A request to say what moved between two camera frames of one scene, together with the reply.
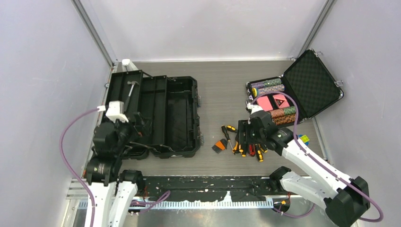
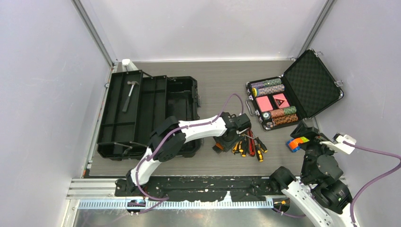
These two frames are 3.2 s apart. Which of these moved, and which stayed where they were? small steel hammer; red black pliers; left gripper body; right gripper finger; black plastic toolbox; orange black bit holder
Moved: left gripper body; right gripper finger
Stayed: small steel hammer; orange black bit holder; black plastic toolbox; red black pliers
